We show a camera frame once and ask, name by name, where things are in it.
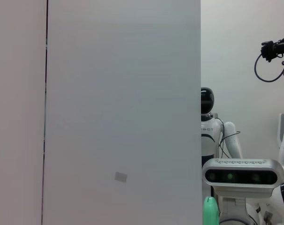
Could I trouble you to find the green pen white tip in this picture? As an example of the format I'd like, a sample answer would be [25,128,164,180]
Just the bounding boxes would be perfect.
[202,196,220,225]

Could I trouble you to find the small grey tape patch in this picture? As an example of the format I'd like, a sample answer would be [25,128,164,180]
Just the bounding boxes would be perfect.
[114,172,128,183]

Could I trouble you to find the white humanoid robot black head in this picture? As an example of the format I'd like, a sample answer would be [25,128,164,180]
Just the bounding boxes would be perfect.
[200,87,242,165]

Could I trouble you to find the thin black hanging cable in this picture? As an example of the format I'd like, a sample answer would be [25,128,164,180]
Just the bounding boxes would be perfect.
[215,118,241,160]

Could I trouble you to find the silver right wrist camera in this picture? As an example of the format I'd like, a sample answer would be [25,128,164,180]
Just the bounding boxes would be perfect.
[202,158,284,199]

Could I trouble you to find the black camera rig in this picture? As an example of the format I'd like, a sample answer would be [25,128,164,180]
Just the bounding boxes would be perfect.
[261,35,284,63]

